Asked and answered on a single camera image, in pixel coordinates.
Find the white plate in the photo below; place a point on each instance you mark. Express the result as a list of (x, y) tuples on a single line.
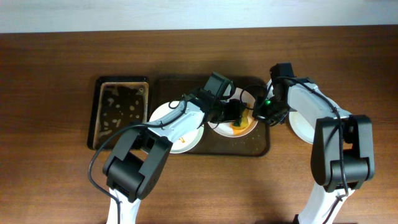
[(186, 142), (225, 129)]

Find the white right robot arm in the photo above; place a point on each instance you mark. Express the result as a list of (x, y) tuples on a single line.
[(342, 158)]

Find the black tray with soapy water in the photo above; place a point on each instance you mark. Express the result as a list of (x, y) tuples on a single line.
[(118, 101)]

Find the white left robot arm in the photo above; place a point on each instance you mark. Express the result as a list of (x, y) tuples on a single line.
[(138, 158)]

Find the yellow green scrub sponge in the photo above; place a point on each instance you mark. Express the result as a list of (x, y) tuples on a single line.
[(242, 119)]

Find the grey-white plate with ketchup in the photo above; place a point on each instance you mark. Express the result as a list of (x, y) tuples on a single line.
[(301, 127)]

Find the dark brown serving tray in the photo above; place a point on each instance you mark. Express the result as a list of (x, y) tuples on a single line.
[(254, 144)]

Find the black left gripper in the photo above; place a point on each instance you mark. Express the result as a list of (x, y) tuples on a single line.
[(234, 109)]

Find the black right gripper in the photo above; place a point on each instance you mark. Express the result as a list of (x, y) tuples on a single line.
[(262, 112)]

